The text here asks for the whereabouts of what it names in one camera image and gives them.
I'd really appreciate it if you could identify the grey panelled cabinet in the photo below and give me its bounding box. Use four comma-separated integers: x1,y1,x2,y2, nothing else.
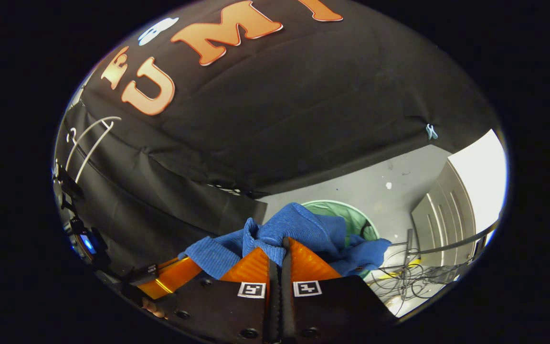
410,160,478,268

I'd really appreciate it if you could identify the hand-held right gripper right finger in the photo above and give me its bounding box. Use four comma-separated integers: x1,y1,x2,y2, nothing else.
280,237,398,344

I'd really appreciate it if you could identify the green laundry hamper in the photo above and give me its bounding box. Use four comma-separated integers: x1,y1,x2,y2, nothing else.
301,200,381,280

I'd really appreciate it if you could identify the tangle of black cables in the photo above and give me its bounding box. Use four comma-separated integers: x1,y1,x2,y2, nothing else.
368,253,471,306

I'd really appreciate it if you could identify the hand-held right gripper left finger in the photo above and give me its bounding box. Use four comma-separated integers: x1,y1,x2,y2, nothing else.
159,247,280,344

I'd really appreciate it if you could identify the white plastic hanger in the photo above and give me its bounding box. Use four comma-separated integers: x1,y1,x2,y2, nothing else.
65,116,123,184

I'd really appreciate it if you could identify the blue corduroy jacket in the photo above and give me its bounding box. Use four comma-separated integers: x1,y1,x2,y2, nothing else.
178,203,392,280

